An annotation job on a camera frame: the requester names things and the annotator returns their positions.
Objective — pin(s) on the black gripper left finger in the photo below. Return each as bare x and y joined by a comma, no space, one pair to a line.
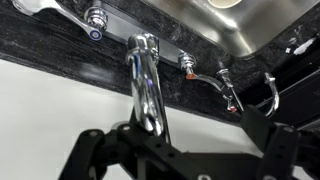
86,153

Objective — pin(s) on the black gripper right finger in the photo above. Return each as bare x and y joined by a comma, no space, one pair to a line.
278,150

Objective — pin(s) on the chrome faucet spout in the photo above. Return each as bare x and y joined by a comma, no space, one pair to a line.
146,86

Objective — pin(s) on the black dish rack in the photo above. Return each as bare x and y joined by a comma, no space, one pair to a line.
300,100

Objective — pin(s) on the stainless steel sink basin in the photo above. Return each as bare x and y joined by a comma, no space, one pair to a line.
250,26

